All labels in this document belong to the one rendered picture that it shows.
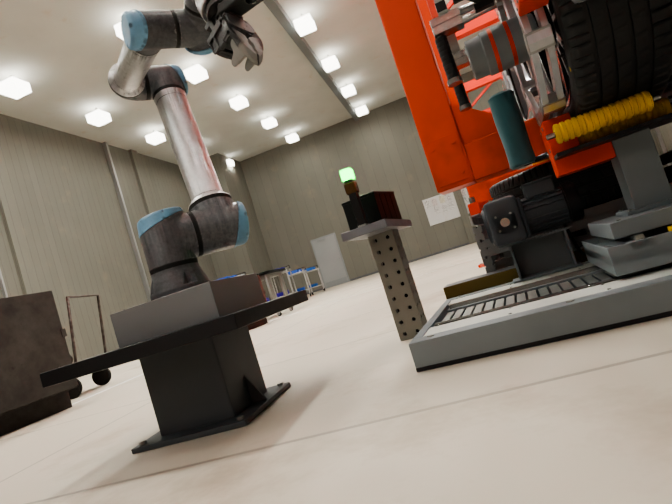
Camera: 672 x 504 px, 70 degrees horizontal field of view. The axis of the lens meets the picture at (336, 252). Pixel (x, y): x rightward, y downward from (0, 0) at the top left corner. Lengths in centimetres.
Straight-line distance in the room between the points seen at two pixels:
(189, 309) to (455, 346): 72
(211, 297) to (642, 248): 112
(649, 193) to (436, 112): 92
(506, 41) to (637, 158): 52
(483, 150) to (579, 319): 102
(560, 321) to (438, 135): 111
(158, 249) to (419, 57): 135
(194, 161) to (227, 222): 25
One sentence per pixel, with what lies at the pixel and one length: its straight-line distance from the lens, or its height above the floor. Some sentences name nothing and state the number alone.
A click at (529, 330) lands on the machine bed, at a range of 128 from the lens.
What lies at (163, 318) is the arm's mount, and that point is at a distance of 142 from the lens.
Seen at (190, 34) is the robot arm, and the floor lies 100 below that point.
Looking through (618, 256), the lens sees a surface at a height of 14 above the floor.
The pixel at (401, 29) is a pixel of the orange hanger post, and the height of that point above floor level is 124.
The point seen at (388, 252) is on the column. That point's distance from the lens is 184.
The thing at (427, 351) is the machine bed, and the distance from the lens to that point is 132.
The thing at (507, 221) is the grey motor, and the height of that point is 32.
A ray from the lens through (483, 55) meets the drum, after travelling 168.
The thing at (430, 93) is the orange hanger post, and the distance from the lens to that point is 218.
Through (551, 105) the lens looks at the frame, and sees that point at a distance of 157.
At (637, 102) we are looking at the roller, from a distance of 157.
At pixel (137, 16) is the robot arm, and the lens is 136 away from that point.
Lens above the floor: 31
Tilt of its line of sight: 3 degrees up
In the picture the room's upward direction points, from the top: 17 degrees counter-clockwise
